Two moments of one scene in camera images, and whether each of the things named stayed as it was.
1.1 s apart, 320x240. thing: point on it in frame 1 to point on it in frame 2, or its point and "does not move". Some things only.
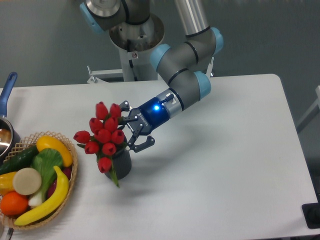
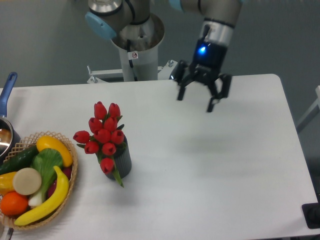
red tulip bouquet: [104, 138] does not move
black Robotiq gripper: [151, 116] to [208, 61]
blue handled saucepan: [9, 137] does not move
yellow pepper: [6, 184] does not move
